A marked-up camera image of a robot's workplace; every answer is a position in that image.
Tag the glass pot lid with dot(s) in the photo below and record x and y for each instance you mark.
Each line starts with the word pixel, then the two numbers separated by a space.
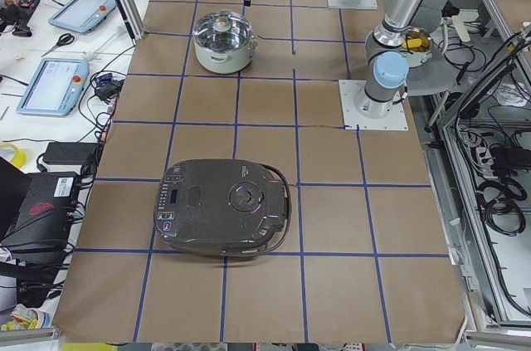
pixel 222 31

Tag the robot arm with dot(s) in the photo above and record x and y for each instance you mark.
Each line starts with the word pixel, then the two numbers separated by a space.
pixel 388 68

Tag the pale green electric pot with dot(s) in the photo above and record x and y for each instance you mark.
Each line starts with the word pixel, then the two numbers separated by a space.
pixel 226 62

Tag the metal pot with food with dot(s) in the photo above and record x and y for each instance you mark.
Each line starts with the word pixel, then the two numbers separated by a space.
pixel 417 47

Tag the blue teach pendant far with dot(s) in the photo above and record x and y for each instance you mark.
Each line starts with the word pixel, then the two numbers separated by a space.
pixel 82 16

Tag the blue teach pendant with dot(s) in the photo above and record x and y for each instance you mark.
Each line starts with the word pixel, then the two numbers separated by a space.
pixel 82 16
pixel 55 87

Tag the black scissors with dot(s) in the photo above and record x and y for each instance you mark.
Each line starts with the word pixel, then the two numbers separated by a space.
pixel 64 39

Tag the blue teach pendant near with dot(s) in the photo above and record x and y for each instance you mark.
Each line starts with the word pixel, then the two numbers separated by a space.
pixel 55 87

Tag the dark rice cooker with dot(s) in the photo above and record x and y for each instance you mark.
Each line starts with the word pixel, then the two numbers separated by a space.
pixel 223 207

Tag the black power adapter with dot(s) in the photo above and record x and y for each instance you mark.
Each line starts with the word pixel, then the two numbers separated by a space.
pixel 65 153

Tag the yellow tape roll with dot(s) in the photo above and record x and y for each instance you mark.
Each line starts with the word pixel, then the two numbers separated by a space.
pixel 13 154

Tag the black computer box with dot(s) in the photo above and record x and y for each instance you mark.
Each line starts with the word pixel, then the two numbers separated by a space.
pixel 37 210

